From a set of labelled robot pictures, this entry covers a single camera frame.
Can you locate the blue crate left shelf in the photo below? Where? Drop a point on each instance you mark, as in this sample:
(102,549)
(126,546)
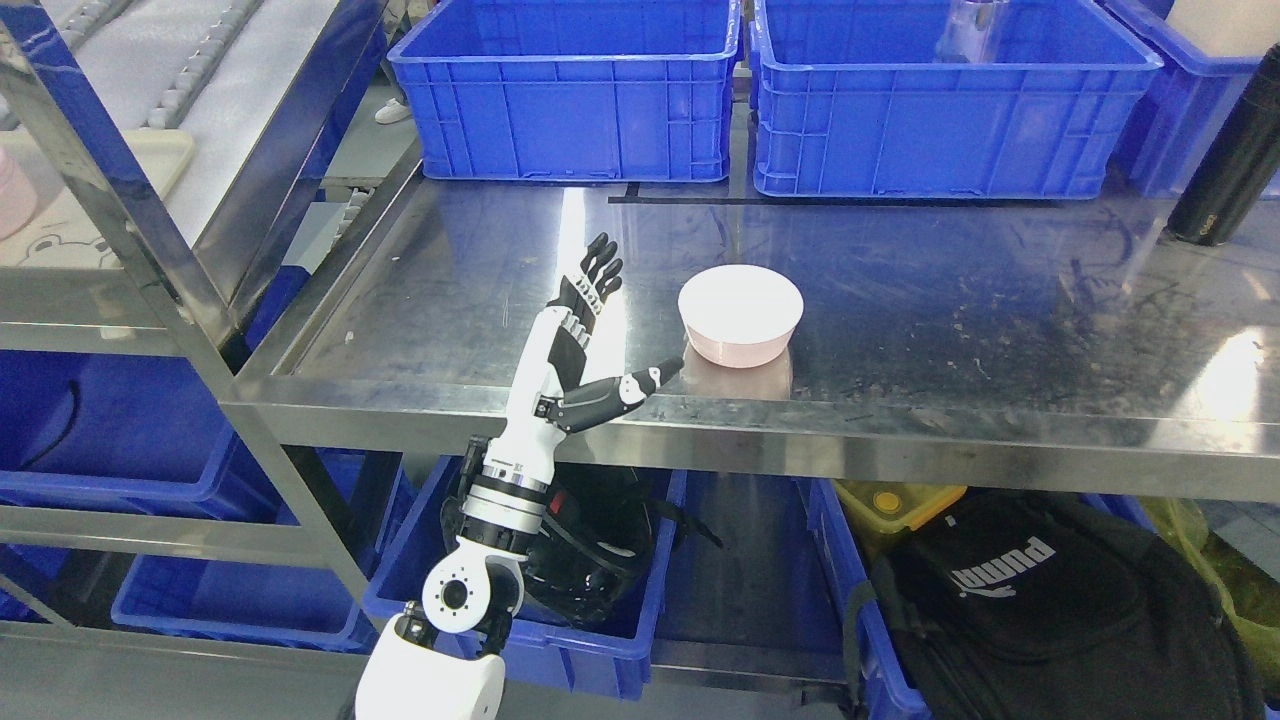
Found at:
(120,433)

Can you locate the black motorcycle helmet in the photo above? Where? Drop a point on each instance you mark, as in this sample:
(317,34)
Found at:
(597,543)

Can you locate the blue crate top left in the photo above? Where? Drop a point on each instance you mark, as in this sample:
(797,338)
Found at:
(572,91)

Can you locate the blue crate top right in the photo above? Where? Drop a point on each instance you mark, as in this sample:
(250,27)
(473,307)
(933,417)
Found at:
(1210,51)

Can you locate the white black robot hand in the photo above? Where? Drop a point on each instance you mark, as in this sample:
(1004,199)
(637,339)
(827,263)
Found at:
(549,400)

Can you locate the stack of pink bowls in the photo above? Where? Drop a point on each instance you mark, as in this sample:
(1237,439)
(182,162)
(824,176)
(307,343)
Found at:
(19,197)

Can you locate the black cylindrical bottle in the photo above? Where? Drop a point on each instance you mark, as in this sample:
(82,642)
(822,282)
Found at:
(1236,169)

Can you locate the pink plastic bowl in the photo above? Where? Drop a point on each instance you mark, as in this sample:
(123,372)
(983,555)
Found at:
(740,315)

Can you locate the stainless steel shelf rack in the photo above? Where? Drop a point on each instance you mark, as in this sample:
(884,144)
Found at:
(201,314)

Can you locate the blue crate lower left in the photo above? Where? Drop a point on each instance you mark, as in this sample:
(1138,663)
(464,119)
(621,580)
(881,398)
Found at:
(284,606)

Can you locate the cream bear print tray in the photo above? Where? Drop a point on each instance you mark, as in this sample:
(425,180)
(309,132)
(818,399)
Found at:
(60,234)

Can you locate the black puma backpack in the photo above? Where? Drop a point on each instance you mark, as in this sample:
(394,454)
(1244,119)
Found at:
(1030,605)

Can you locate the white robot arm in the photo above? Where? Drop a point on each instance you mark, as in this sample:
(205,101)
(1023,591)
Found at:
(439,658)

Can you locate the blue crate top middle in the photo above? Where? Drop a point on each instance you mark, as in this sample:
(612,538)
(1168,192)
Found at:
(852,103)

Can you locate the blue crate holding helmet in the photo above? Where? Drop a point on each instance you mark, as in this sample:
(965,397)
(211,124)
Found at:
(611,659)

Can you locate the yellow lidded container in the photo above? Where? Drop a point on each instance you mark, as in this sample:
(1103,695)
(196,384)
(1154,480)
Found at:
(880,514)

